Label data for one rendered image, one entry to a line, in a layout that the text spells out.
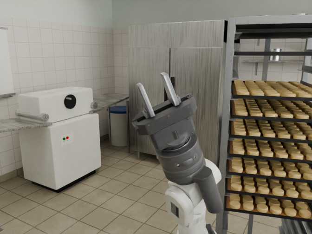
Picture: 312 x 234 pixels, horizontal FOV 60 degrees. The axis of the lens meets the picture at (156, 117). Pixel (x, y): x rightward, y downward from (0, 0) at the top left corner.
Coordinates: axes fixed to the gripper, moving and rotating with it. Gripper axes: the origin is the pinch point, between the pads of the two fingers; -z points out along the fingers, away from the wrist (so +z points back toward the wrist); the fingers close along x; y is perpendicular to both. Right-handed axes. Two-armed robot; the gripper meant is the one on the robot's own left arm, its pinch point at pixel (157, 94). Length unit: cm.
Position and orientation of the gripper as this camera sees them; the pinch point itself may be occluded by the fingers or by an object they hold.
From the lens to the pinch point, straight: 48.7
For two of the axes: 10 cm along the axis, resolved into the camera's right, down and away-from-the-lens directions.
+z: 3.3, 8.4, 4.3
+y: 2.9, 3.5, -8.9
